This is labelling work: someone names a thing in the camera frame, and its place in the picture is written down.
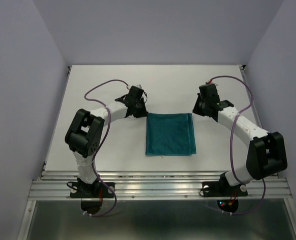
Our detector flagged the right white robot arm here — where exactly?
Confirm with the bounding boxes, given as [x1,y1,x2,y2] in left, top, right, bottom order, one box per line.
[193,83,287,198]

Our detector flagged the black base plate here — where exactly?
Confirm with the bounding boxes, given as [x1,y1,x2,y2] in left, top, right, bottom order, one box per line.
[66,180,114,199]
[199,181,248,198]

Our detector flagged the aluminium front rail frame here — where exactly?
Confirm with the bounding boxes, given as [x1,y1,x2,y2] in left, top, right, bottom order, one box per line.
[17,65,296,240]

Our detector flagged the teal cloth napkin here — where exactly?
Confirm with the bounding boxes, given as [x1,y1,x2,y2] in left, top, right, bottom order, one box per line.
[145,113,196,157]

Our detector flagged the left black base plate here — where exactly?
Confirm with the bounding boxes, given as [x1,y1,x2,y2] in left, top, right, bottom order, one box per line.
[66,180,114,199]

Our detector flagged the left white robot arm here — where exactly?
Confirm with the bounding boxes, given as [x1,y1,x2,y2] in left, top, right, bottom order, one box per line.
[65,85,148,199]

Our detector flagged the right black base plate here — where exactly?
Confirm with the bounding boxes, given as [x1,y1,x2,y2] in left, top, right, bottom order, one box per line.
[199,181,248,198]

